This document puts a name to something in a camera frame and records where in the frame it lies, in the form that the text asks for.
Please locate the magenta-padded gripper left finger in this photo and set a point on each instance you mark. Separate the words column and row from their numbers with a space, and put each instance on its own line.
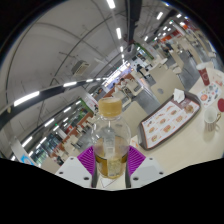
column 87, row 160

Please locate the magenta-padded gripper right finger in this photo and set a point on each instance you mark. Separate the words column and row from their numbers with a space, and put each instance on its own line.
column 136, row 160

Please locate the clear bottle with yellow drink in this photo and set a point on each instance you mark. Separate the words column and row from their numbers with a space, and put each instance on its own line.
column 111, row 133

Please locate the beige chair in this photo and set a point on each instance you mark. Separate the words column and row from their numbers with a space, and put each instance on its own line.
column 166, row 83
column 136, row 116

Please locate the printed paper tray liner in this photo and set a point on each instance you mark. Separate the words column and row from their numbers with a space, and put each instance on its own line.
column 166, row 123

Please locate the wrapped food piece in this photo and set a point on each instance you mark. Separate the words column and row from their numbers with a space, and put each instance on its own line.
column 189, row 108

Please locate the beige chairs group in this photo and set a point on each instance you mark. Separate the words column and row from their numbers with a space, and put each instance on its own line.
column 133, row 85

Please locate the white paper napkin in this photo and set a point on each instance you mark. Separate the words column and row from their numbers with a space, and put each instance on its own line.
column 179, row 95

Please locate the ceiling lights group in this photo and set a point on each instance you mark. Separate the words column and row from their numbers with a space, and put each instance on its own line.
column 26, row 98

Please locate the ceiling air conditioner unit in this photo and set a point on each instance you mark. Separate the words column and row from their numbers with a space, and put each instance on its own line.
column 80, row 67

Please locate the red paper cup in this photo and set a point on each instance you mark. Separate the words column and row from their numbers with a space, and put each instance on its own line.
column 204, row 75

